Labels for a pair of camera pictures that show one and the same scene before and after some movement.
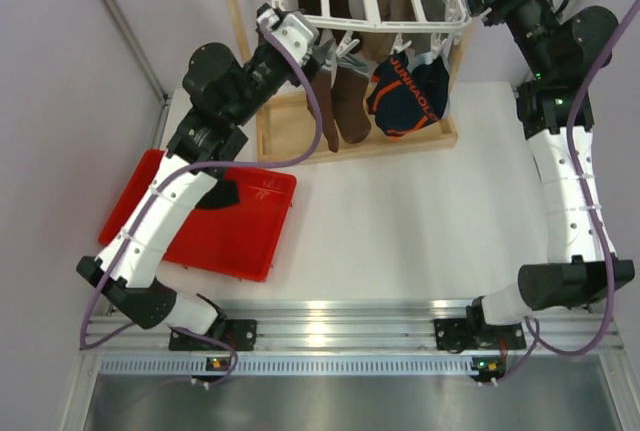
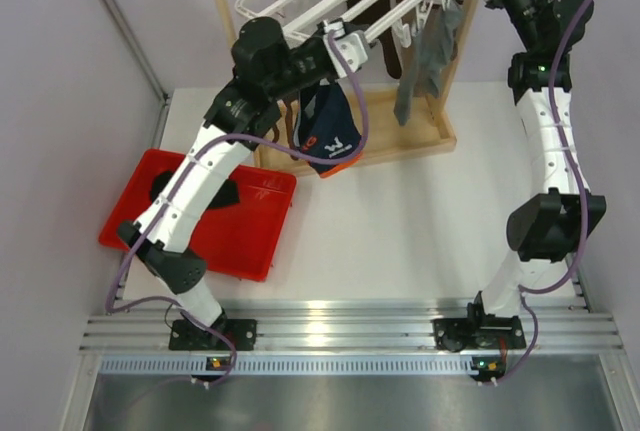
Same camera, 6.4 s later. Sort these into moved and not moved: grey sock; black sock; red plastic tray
Moved: grey sock
Not moved: black sock; red plastic tray
